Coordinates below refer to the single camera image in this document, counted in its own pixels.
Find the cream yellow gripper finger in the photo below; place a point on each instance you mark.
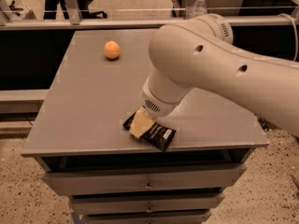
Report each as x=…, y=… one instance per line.
x=142, y=122

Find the black rxbar chocolate wrapper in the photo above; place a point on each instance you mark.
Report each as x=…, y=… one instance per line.
x=158, y=135

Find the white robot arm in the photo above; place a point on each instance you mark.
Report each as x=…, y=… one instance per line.
x=199, y=53

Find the grey drawer cabinet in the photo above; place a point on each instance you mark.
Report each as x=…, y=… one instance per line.
x=79, y=126

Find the orange fruit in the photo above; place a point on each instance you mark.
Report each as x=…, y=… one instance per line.
x=112, y=50

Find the top grey drawer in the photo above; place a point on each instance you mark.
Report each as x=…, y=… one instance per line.
x=147, y=179

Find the grey drawer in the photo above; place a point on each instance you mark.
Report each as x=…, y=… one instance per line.
x=147, y=179
x=146, y=203
x=178, y=217

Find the middle grey drawer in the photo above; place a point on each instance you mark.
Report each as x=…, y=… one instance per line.
x=146, y=203

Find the bottom grey drawer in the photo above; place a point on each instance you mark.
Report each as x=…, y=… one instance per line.
x=178, y=217

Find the clear plastic water bottle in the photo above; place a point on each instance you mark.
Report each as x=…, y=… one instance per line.
x=197, y=9

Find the metal window frame rail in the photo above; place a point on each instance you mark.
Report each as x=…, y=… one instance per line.
x=151, y=23

